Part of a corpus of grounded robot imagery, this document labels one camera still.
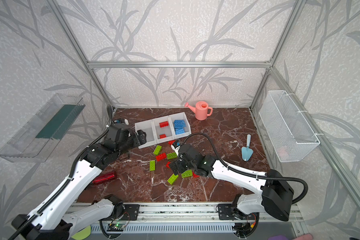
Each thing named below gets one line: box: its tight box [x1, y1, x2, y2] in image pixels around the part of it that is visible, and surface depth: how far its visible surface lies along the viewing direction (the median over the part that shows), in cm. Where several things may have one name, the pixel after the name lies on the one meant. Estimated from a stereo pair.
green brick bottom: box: [167, 173, 179, 185], surface depth 86 cm
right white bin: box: [169, 112, 192, 139], surface depth 104 cm
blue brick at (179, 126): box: [174, 123, 186, 129], surface depth 105 cm
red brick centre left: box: [155, 153, 167, 162], surface depth 93 cm
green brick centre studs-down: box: [166, 152, 178, 160], surface depth 95 cm
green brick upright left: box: [149, 160, 156, 171], surface depth 91 cm
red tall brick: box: [159, 121, 169, 128], surface depth 110 cm
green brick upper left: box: [153, 144, 162, 156], surface depth 98 cm
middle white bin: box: [152, 115, 175, 144], surface depth 106 cm
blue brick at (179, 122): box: [173, 119, 186, 125], surface depth 110 cm
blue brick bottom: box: [174, 127, 185, 135], surface depth 104 cm
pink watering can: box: [184, 101, 213, 121], surface depth 111 cm
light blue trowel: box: [241, 134, 254, 162], surface depth 96 cm
